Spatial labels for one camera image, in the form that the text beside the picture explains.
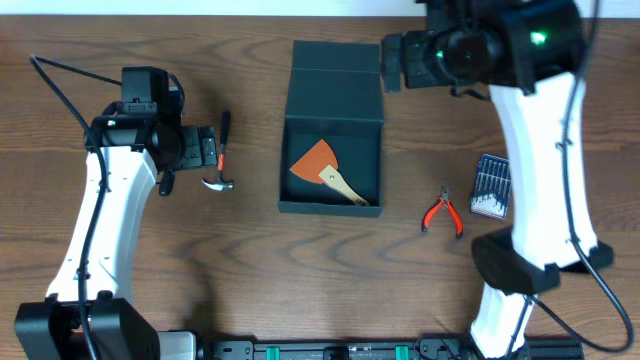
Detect small claw hammer black handle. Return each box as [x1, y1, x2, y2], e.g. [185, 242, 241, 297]
[202, 111, 234, 192]

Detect red handled cutting pliers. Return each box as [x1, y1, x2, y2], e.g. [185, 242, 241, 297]
[421, 186, 465, 240]

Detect blue precision screwdriver set case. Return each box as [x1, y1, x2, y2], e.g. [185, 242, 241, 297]
[470, 154, 511, 221]

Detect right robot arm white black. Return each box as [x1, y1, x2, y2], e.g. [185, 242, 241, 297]
[381, 1, 613, 359]

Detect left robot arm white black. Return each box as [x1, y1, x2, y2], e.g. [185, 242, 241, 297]
[15, 130, 208, 359]

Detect dark green open box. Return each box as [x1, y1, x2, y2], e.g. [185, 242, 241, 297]
[277, 40, 384, 218]

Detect orange scraper wooden handle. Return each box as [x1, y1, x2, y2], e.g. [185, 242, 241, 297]
[289, 139, 370, 206]

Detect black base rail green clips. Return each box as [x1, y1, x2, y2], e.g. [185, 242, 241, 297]
[195, 336, 585, 360]

